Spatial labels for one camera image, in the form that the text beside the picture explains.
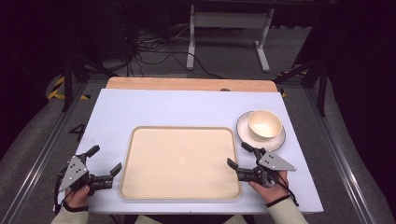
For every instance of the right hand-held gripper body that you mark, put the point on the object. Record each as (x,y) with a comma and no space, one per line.
(274,162)

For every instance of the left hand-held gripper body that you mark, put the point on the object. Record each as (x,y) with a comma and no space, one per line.
(74,171)

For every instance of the person's left hand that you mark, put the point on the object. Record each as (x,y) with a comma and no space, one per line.
(77,199)

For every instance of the person's right hand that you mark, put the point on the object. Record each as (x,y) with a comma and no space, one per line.
(274,191)

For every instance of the white round plate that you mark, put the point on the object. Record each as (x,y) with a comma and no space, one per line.
(244,130)

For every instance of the cream bowl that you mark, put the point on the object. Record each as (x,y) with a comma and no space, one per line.
(264,124)

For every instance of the beige rectangular tray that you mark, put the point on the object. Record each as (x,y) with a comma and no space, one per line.
(180,161)

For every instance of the yellow black floor tape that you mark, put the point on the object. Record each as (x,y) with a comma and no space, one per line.
(284,92)
(56,91)

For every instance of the black tripod stand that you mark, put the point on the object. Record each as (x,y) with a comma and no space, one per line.
(67,87)
(322,90)

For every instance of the white table mat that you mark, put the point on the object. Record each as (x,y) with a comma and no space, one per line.
(174,109)

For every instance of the wooden board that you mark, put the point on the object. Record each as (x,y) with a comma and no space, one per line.
(186,84)

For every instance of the white metal stand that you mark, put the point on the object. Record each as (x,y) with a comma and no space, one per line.
(230,20)

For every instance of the metal floor rail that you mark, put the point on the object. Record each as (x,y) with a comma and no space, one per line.
(43,155)
(339,155)

